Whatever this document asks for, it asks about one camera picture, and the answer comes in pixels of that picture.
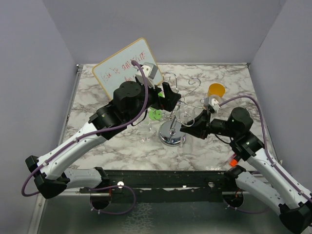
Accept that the orange plastic cup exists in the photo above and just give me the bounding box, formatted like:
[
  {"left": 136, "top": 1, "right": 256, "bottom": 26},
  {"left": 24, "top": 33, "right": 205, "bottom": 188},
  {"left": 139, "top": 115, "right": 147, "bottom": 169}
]
[{"left": 207, "top": 83, "right": 225, "bottom": 98}]

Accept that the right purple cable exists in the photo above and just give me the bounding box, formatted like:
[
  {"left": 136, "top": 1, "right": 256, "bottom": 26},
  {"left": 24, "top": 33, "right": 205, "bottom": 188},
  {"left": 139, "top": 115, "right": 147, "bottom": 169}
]
[{"left": 218, "top": 94, "right": 312, "bottom": 203}]

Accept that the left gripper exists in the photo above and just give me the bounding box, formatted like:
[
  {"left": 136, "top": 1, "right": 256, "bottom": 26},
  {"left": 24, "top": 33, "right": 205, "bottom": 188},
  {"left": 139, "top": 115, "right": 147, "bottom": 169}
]
[{"left": 126, "top": 79, "right": 181, "bottom": 123}]

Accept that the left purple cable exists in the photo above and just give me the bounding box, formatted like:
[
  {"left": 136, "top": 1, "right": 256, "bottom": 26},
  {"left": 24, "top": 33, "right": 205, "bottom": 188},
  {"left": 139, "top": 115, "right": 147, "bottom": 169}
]
[{"left": 21, "top": 60, "right": 149, "bottom": 197}]

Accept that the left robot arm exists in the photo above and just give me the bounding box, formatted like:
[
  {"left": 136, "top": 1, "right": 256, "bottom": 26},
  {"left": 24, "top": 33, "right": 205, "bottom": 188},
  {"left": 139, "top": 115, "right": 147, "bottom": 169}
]
[{"left": 25, "top": 81, "right": 181, "bottom": 199}]

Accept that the clear wine glass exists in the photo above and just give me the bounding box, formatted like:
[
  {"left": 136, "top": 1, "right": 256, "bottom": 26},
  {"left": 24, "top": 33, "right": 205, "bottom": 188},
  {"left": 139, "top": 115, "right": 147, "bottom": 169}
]
[
  {"left": 138, "top": 119, "right": 152, "bottom": 143},
  {"left": 176, "top": 105, "right": 195, "bottom": 154}
]

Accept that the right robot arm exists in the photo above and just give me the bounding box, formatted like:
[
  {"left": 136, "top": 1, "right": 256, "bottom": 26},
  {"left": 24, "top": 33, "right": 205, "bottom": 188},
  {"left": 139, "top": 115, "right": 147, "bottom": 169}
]
[{"left": 180, "top": 107, "right": 312, "bottom": 234}]

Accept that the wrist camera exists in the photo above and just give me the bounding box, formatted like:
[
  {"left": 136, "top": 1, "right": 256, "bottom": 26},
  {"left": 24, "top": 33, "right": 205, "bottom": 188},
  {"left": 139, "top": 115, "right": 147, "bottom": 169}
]
[
  {"left": 204, "top": 95, "right": 221, "bottom": 114},
  {"left": 135, "top": 62, "right": 158, "bottom": 89}
]

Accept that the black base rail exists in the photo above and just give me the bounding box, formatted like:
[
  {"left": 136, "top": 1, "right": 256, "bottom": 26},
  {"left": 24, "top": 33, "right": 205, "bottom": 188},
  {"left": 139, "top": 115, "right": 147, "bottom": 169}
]
[{"left": 74, "top": 170, "right": 238, "bottom": 203}]

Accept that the small whiteboard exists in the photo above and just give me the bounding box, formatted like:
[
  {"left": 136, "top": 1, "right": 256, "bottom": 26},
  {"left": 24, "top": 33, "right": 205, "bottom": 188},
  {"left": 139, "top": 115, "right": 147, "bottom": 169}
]
[{"left": 92, "top": 38, "right": 158, "bottom": 100}]

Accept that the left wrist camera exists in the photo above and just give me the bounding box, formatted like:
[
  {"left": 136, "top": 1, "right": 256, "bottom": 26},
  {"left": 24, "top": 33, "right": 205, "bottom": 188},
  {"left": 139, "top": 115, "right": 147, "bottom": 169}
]
[{"left": 135, "top": 62, "right": 158, "bottom": 89}]

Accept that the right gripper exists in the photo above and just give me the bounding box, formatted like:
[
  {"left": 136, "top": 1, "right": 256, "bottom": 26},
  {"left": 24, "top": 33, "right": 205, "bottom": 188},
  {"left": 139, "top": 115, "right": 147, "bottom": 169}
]
[{"left": 180, "top": 109, "right": 238, "bottom": 139}]

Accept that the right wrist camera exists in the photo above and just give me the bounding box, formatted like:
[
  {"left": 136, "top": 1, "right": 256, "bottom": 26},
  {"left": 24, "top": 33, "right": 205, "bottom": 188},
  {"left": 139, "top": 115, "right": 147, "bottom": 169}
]
[{"left": 204, "top": 95, "right": 221, "bottom": 114}]

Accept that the orange black marker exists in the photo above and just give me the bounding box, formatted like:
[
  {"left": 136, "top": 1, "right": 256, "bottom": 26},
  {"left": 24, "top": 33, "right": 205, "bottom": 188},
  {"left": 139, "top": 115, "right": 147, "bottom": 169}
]
[{"left": 229, "top": 156, "right": 241, "bottom": 167}]

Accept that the chrome wine glass rack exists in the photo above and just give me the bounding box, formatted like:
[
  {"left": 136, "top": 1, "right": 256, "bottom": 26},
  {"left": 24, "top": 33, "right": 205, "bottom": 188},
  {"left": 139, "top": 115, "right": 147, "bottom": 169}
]
[{"left": 158, "top": 78, "right": 201, "bottom": 147}]

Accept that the purple cable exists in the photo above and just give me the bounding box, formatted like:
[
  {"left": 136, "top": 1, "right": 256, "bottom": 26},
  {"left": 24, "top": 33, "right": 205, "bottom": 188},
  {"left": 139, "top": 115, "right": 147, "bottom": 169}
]
[
  {"left": 21, "top": 60, "right": 149, "bottom": 197},
  {"left": 218, "top": 94, "right": 312, "bottom": 203}
]

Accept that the green plastic goblet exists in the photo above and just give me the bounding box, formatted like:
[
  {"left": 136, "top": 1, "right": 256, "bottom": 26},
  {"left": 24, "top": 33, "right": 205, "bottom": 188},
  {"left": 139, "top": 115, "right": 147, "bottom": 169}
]
[{"left": 148, "top": 91, "right": 164, "bottom": 121}]

